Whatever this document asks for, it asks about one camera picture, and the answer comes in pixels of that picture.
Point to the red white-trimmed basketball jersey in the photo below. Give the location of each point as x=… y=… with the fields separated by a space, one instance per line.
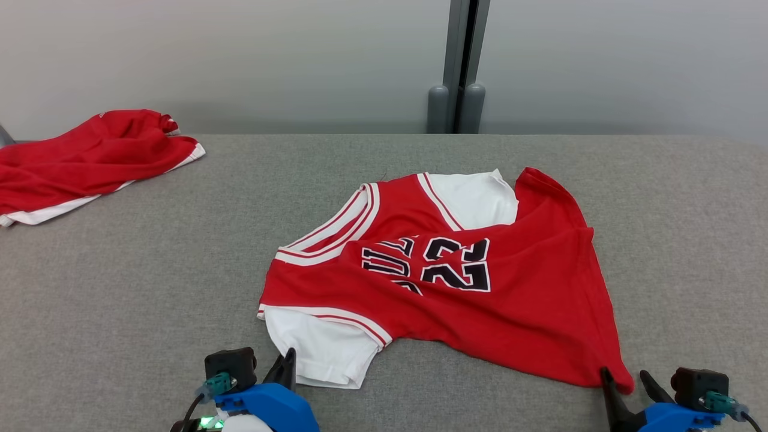
x=510 y=300

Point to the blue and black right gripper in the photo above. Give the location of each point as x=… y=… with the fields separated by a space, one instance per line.
x=672 y=420

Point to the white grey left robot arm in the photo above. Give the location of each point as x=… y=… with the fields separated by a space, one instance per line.
x=183 y=427

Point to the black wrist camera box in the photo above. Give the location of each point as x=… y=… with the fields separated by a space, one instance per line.
x=696 y=384
x=231 y=363

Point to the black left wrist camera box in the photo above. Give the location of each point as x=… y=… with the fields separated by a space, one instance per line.
x=231 y=363

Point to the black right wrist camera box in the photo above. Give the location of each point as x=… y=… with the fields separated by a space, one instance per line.
x=696 y=384

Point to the red white-banded basketball shorts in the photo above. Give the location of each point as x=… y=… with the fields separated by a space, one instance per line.
x=90 y=156

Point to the grey cylindrical bumper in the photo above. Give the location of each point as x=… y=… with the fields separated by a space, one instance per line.
x=473 y=109
x=438 y=111

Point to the grey metal table leg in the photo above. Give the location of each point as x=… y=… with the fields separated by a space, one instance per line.
x=3 y=137

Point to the grey partition post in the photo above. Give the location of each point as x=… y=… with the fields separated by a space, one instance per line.
x=456 y=48

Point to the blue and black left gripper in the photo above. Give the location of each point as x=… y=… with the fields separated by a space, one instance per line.
x=276 y=408

